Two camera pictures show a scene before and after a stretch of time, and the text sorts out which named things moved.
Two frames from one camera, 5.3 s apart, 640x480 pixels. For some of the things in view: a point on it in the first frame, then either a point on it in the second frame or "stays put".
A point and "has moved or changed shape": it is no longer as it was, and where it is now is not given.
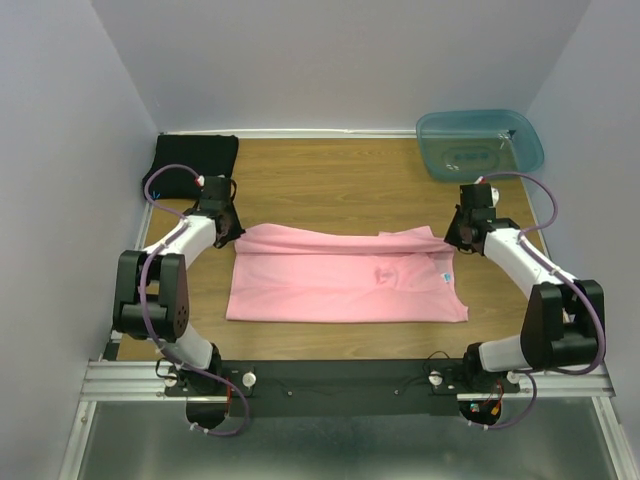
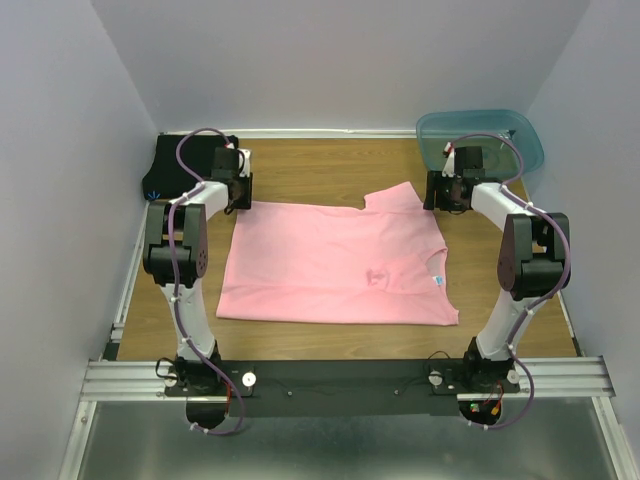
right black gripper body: [456, 232] to [445, 198]
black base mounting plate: [345, 388] stays put
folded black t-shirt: [208, 155] stays put
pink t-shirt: [298, 274] has moved or changed shape
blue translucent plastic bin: [464, 145] stays put
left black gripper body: [230, 230] to [242, 192]
